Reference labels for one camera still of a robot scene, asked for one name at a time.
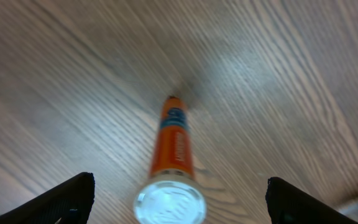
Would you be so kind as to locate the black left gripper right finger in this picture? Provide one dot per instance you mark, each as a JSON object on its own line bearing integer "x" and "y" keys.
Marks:
{"x": 286, "y": 204}

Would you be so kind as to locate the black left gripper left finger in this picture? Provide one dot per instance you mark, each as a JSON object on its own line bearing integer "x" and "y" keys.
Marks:
{"x": 69, "y": 202}

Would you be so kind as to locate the orange tube with white cap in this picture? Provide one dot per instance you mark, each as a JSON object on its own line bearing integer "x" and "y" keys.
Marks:
{"x": 171, "y": 193}

